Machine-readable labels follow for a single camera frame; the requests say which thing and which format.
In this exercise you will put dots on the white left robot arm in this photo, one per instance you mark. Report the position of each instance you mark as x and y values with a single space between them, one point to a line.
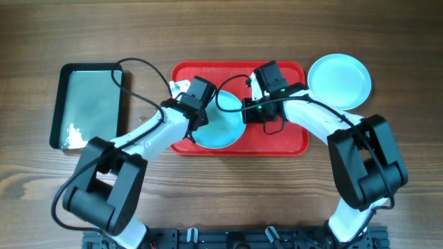
106 185

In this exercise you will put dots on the teal plate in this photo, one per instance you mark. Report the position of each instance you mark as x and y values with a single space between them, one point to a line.
340 80
223 128

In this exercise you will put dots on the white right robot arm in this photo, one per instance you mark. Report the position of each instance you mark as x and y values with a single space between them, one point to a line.
366 163

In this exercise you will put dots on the red plastic tray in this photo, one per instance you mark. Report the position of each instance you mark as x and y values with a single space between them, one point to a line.
293 140

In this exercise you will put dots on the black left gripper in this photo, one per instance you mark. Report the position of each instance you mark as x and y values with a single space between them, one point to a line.
201 122

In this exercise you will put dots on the black tray with water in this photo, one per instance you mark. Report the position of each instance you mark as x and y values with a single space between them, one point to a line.
88 104

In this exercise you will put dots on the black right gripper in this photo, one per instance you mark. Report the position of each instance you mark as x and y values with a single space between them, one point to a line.
248 115

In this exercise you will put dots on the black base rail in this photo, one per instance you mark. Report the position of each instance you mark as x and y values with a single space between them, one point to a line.
299 237

